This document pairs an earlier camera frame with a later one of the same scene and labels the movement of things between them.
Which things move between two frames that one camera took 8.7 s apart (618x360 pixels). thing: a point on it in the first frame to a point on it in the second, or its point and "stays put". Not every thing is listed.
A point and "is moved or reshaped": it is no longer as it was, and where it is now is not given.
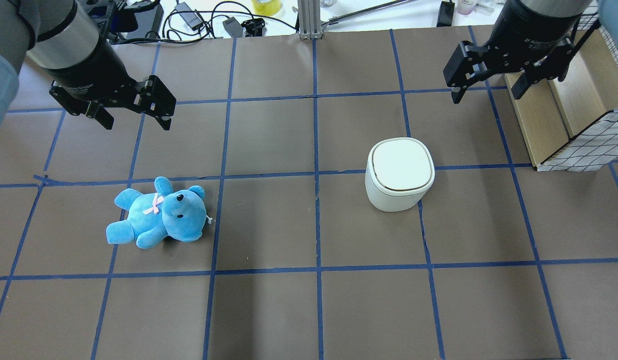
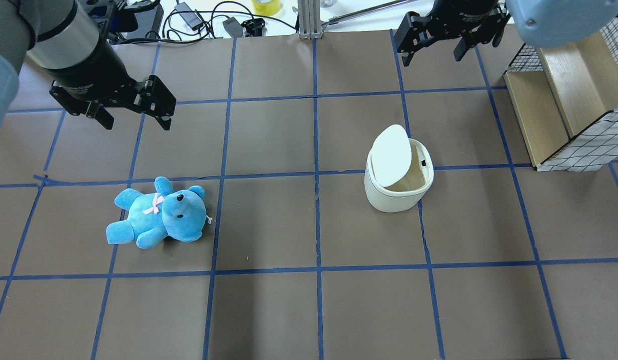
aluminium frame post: (310, 19) stays put
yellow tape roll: (270, 8) stays put
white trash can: (399, 173) is moved or reshaped
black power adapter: (191, 18) stays put
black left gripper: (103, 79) stays put
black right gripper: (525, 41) to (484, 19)
